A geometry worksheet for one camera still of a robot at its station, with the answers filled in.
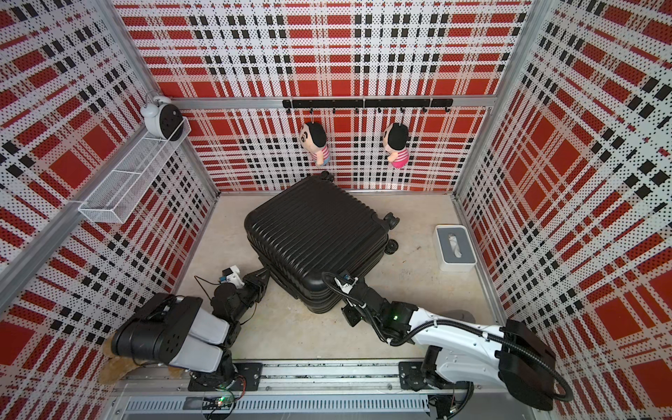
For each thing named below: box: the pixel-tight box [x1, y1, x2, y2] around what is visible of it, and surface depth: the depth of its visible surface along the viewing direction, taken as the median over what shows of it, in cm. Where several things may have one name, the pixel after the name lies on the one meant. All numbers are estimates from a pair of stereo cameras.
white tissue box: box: [434, 224, 477, 273], surface depth 98 cm
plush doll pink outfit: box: [383, 122, 411, 169], surface depth 97 cm
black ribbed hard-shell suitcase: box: [244, 172, 400, 314], surface depth 83 cm
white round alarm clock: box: [140, 95, 184, 142], surface depth 81 cm
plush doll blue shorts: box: [300, 121, 330, 167], surface depth 95 cm
